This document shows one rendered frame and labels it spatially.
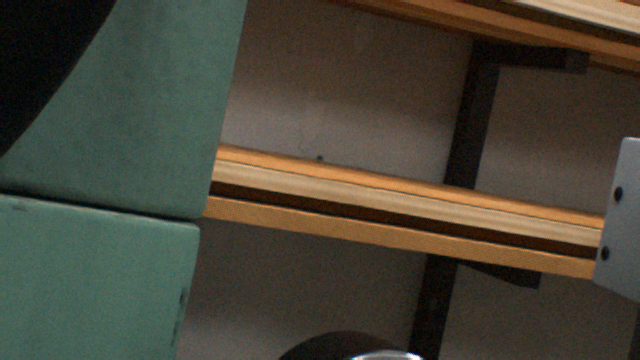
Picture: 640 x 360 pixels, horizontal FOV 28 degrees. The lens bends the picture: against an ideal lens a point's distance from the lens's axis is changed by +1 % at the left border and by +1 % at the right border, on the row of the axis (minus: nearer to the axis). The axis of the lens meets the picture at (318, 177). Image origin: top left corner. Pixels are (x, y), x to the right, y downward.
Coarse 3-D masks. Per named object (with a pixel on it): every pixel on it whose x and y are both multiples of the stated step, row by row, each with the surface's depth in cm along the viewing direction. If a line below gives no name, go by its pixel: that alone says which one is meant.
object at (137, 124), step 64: (128, 0) 38; (192, 0) 39; (128, 64) 38; (192, 64) 39; (64, 128) 38; (128, 128) 38; (192, 128) 39; (64, 192) 38; (128, 192) 39; (192, 192) 39
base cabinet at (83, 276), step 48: (0, 192) 37; (0, 240) 37; (48, 240) 38; (96, 240) 38; (144, 240) 39; (192, 240) 40; (0, 288) 37; (48, 288) 38; (96, 288) 39; (144, 288) 39; (0, 336) 38; (48, 336) 38; (96, 336) 39; (144, 336) 39
